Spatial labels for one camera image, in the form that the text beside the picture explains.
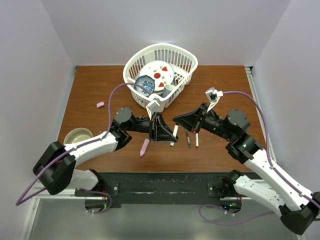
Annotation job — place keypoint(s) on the white plate red decorations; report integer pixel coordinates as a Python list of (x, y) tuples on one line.
[(161, 72)]

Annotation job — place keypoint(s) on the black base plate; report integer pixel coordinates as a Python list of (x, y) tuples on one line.
[(166, 188)]

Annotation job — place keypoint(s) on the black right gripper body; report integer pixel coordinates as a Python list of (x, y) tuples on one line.
[(209, 123)]

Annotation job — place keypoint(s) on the pink highlighter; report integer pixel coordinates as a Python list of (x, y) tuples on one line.
[(144, 147)]

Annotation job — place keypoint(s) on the white mug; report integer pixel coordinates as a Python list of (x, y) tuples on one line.
[(168, 88)]

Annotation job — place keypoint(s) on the white red marker pen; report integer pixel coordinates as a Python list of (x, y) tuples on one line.
[(197, 140)]

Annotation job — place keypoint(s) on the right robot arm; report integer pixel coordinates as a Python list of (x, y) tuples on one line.
[(241, 147)]

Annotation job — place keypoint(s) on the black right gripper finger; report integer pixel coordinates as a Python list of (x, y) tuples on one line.
[(193, 115), (189, 125)]

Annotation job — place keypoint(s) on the blue white patterned bowl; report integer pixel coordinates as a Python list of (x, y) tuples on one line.
[(144, 85)]

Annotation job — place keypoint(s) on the aluminium frame rail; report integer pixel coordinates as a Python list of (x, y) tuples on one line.
[(260, 120)]

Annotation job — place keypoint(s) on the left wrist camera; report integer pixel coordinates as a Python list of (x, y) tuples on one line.
[(153, 107)]

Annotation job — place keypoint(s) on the green fineliner pen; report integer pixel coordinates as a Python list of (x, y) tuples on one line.
[(188, 139)]

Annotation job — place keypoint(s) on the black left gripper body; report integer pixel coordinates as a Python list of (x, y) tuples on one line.
[(144, 124)]

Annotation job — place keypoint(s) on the purple highlighter cap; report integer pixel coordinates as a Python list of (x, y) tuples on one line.
[(100, 104)]

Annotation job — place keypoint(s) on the white plastic dish basket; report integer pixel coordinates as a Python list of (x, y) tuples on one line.
[(184, 64)]

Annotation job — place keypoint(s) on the beige ceramic bowl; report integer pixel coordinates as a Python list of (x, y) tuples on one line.
[(77, 135)]

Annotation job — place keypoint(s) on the white black marker pen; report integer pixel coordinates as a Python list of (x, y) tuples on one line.
[(175, 131)]

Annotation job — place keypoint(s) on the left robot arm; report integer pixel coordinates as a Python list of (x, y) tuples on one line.
[(57, 167)]

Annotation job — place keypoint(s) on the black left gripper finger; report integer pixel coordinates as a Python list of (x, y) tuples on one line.
[(160, 126), (166, 138)]

